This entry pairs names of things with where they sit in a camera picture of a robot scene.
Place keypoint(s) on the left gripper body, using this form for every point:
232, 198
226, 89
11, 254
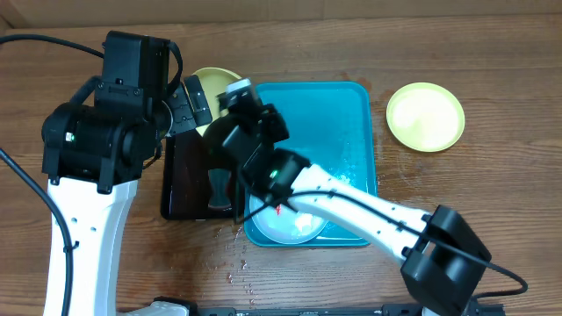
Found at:
185, 111

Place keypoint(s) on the teal plastic tray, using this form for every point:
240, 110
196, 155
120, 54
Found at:
330, 124

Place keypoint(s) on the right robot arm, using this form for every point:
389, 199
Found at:
441, 259

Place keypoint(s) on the yellow plate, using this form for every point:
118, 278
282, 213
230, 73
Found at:
425, 117
213, 82

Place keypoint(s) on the black plastic tray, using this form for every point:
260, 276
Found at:
186, 189

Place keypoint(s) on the dark green scrubbing sponge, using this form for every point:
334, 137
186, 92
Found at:
219, 181

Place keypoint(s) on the light blue plate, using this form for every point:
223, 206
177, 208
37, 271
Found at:
287, 227

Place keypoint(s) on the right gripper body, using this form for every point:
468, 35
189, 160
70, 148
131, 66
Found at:
274, 133

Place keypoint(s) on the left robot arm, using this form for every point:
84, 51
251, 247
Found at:
96, 147

